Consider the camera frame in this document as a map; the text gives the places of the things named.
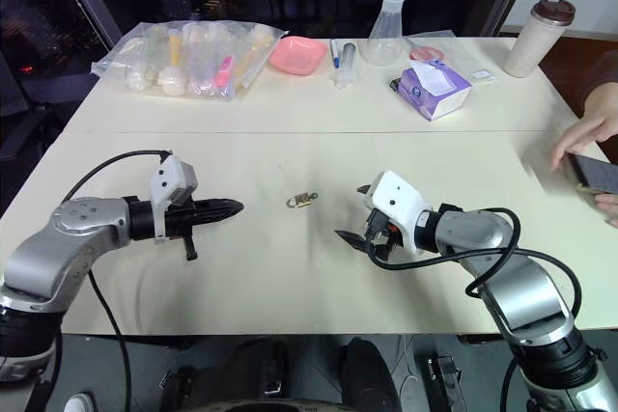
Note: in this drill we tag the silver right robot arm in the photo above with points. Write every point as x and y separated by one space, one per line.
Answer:
512 277

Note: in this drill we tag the dark red sleeved forearm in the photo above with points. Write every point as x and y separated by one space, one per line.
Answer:
603 76

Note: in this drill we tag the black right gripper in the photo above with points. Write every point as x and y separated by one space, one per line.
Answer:
384 238

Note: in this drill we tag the clear plastic conical flask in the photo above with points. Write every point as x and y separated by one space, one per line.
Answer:
384 35

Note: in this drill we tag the dark rounded shape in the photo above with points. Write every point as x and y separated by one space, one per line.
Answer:
369 371

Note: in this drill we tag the person's bare hand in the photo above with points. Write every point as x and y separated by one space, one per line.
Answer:
609 207
596 120

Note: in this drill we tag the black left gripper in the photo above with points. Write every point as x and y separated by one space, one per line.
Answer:
179 221

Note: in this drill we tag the blue and white pen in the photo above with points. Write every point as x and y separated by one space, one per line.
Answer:
334 52

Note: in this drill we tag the small brass padlock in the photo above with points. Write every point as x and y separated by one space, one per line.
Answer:
298 201

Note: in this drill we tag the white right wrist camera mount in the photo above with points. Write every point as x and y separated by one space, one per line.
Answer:
396 202

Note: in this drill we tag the beige cup with brown lid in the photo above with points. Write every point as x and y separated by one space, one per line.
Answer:
531 45

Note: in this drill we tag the clear plastic bag of supplies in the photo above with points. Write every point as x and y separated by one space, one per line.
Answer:
188 60

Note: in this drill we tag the pink plastic bowl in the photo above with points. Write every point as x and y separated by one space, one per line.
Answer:
295 56

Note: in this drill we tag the dark smartphone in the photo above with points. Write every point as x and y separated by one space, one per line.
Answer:
596 173

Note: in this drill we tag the clear plastic syringe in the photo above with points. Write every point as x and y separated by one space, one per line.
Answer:
346 64

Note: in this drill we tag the purple tissue box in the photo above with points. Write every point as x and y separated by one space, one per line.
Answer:
432 91

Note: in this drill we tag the clear flat plastic pouch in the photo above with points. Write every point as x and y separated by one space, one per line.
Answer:
466 64

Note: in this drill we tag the black metal bracket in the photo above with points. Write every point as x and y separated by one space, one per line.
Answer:
444 380

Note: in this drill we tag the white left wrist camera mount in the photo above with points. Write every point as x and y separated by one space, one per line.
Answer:
166 180

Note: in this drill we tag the pink round dish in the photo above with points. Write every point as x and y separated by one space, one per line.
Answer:
423 52

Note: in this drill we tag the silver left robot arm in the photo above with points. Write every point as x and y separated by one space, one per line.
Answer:
72 226

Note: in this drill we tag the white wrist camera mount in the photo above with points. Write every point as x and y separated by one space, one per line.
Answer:
166 180
396 202

